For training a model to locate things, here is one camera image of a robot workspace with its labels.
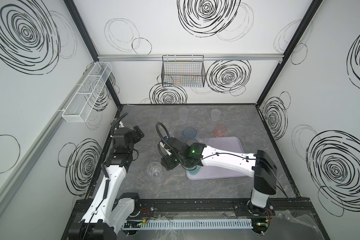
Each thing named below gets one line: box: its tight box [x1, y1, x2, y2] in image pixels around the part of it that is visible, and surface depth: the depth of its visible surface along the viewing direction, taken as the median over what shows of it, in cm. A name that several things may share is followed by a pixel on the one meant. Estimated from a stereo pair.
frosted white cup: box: [178, 106, 189, 122], surface depth 111 cm
